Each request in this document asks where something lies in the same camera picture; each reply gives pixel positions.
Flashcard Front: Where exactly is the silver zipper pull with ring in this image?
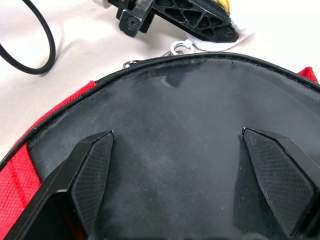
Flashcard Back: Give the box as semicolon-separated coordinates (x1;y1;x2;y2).
121;41;196;69

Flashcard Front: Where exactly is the white yellow fabric pull tab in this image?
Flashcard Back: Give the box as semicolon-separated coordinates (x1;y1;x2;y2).
191;0;256;53

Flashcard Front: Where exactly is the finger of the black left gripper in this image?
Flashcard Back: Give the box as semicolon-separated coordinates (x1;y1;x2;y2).
151;0;240;44

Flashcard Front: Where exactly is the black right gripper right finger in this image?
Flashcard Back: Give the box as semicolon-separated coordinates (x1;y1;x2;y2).
241;126;320;238

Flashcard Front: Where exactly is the black and red paddle case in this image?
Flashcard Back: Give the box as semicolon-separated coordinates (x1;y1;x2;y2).
0;51;320;240

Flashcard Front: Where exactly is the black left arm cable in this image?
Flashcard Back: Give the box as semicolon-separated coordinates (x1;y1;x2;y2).
0;0;56;75

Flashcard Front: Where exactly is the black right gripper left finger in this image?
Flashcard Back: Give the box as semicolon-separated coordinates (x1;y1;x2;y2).
4;129;116;240

